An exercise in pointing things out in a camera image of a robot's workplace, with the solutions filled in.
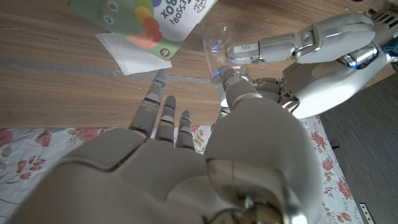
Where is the clear medicine bottle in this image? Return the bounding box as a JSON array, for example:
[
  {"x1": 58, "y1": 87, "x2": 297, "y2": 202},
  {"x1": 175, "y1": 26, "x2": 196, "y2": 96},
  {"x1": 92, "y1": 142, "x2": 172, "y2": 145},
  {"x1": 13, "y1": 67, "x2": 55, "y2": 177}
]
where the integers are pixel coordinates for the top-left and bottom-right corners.
[{"x1": 202, "y1": 23, "x2": 249, "y2": 88}]

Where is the floral backdrop cloth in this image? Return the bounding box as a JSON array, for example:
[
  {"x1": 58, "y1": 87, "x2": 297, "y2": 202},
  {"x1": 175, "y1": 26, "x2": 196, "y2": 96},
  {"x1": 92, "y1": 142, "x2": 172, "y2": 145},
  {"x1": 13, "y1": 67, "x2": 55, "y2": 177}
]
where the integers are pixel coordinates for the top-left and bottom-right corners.
[{"x1": 0, "y1": 115, "x2": 365, "y2": 224}]

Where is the colourful cardboard box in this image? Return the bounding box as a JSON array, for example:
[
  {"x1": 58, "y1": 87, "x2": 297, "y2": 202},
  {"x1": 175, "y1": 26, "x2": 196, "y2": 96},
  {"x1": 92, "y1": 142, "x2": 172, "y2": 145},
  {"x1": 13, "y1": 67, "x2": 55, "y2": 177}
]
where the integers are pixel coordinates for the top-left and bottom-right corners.
[{"x1": 68, "y1": 0, "x2": 218, "y2": 62}]

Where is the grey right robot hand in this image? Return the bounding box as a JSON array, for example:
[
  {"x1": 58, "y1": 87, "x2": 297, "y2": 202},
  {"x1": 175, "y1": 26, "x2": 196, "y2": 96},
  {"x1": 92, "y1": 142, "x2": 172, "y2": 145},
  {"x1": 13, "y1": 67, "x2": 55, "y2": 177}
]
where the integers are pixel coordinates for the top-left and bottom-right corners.
[{"x1": 9, "y1": 67, "x2": 326, "y2": 224}]

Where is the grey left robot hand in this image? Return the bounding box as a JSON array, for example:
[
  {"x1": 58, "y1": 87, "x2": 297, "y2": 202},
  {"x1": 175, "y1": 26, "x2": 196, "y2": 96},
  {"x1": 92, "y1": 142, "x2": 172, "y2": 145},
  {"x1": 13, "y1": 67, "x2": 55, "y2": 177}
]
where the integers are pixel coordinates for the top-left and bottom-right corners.
[{"x1": 226, "y1": 12, "x2": 398, "y2": 121}]

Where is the white paper leaflet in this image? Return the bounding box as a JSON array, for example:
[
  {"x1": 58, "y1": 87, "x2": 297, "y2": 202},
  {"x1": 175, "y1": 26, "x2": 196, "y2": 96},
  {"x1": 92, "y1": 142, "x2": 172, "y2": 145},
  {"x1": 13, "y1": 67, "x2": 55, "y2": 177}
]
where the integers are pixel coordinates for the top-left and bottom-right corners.
[{"x1": 95, "y1": 32, "x2": 173, "y2": 77}]

